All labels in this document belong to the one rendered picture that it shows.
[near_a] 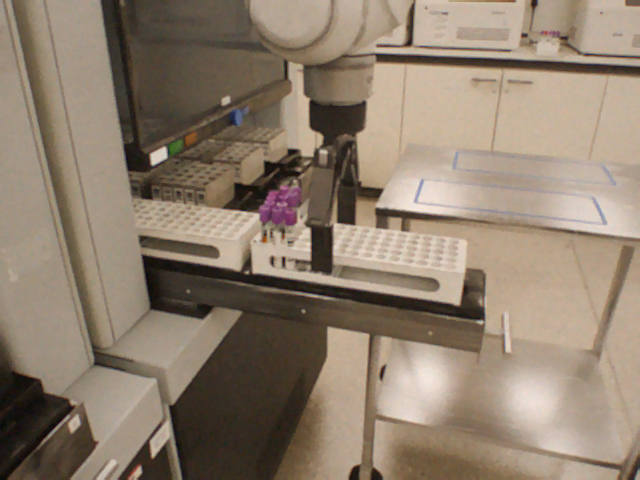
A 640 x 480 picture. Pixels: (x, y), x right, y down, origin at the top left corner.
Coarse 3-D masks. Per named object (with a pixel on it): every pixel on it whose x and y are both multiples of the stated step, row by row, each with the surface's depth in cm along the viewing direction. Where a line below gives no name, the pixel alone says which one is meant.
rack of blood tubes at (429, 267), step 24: (336, 240) 74; (360, 240) 74; (384, 240) 75; (408, 240) 73; (432, 240) 74; (456, 240) 73; (264, 264) 73; (336, 264) 75; (360, 264) 69; (384, 264) 68; (408, 264) 67; (432, 264) 68; (456, 264) 67; (360, 288) 70; (384, 288) 69; (408, 288) 73; (432, 288) 73; (456, 288) 66
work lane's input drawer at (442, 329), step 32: (160, 288) 79; (192, 288) 77; (224, 288) 75; (256, 288) 74; (288, 288) 73; (320, 288) 72; (480, 288) 71; (320, 320) 73; (352, 320) 71; (384, 320) 70; (416, 320) 68; (448, 320) 67; (480, 320) 66; (480, 352) 67; (512, 352) 68
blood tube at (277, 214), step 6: (276, 210) 70; (276, 216) 70; (282, 216) 70; (276, 222) 70; (282, 222) 71; (276, 228) 71; (276, 234) 71; (276, 240) 72; (276, 258) 73; (276, 264) 74
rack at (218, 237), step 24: (144, 216) 81; (168, 216) 82; (192, 216) 81; (216, 216) 81; (240, 216) 82; (144, 240) 82; (168, 240) 86; (192, 240) 76; (216, 240) 74; (240, 240) 74; (216, 264) 76; (240, 264) 76
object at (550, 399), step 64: (384, 192) 103; (448, 192) 103; (512, 192) 103; (576, 192) 103; (384, 384) 131; (448, 384) 130; (512, 384) 130; (576, 384) 130; (512, 448) 114; (576, 448) 111
